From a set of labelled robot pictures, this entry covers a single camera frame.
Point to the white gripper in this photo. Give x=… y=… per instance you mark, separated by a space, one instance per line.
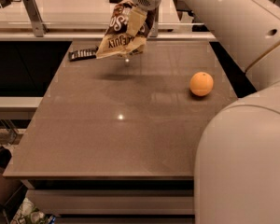
x=137 y=15

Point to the brown chip bag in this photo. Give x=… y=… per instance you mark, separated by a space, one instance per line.
x=116 y=41

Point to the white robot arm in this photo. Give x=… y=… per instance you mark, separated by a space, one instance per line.
x=237 y=165

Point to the orange fruit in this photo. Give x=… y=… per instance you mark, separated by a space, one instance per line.
x=201 y=84

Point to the middle metal rail bracket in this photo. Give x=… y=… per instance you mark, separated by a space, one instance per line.
x=155 y=23

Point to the metal rail bracket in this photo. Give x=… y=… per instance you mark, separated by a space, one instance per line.
x=155 y=23
x=38 y=26

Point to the left metal rail bracket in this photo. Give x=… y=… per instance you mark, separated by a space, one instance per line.
x=38 y=26

